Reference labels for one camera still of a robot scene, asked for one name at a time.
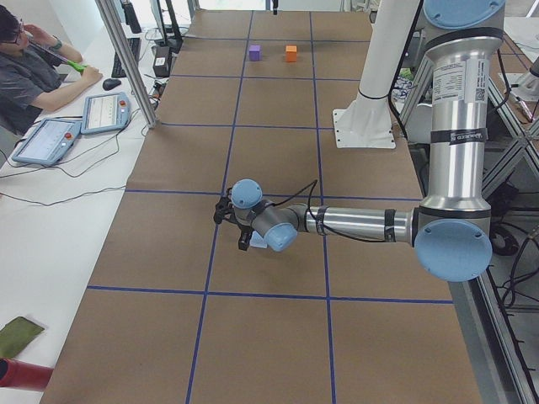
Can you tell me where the black power adapter box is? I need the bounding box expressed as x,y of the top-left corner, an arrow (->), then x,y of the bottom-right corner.
152,46 -> 172,77

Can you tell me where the far blue teach pendant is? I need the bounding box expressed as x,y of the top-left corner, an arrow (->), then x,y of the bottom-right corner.
81,92 -> 131,135

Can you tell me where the black computer mouse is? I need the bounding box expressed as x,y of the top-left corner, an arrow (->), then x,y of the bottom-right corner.
102,78 -> 122,91

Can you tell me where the black keyboard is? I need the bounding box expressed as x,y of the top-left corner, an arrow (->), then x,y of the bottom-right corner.
111,37 -> 141,78

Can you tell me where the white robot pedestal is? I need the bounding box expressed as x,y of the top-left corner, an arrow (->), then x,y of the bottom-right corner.
333,0 -> 421,149

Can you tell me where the blue teach pendant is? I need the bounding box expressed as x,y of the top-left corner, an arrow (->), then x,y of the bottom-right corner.
81,92 -> 131,135
12,119 -> 82,167

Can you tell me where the green cloth pouch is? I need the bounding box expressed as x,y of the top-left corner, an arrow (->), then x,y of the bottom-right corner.
1,316 -> 45,359

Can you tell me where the orange foam block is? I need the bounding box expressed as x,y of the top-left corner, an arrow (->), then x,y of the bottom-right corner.
285,45 -> 298,63

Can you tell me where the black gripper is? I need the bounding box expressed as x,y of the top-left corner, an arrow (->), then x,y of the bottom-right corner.
237,223 -> 253,251

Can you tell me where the purple foam block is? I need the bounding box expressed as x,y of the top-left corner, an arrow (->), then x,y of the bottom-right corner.
248,44 -> 262,61

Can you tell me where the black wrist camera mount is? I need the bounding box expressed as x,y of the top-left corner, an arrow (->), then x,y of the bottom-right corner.
213,188 -> 237,225

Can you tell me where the green handheld object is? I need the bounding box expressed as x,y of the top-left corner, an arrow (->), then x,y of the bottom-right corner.
64,60 -> 86,74

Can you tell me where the light blue foam block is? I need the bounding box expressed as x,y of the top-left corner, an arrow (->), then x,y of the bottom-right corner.
249,231 -> 268,248

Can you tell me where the seated person in grey shirt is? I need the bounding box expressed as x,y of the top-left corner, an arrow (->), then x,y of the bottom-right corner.
1,7 -> 102,136

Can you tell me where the brown paper table cover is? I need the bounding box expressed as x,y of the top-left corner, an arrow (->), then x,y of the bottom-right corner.
42,11 -> 481,403

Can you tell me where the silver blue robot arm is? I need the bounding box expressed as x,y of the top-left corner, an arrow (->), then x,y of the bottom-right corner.
214,1 -> 504,282

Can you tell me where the aluminium frame post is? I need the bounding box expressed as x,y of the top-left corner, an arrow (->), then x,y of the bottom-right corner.
95,0 -> 157,129

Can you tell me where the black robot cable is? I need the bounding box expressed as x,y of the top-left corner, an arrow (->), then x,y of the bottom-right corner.
269,179 -> 392,243

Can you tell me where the near blue teach pendant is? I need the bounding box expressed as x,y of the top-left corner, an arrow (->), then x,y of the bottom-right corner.
12,119 -> 82,167

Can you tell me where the red cylinder object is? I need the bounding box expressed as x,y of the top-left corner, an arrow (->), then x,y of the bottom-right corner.
1,358 -> 54,392

